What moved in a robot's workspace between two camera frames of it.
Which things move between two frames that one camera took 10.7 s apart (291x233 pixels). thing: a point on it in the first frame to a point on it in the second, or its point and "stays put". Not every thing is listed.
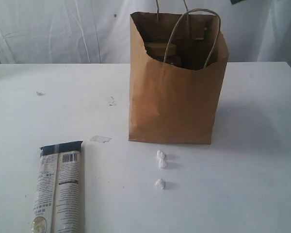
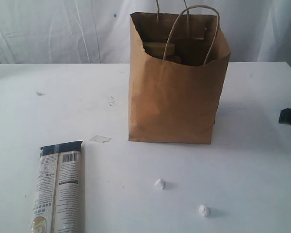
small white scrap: (160, 155) to (202, 210)
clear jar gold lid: (159, 49) stays put
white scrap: (159, 182) stays put
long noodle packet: (58, 204) stays put
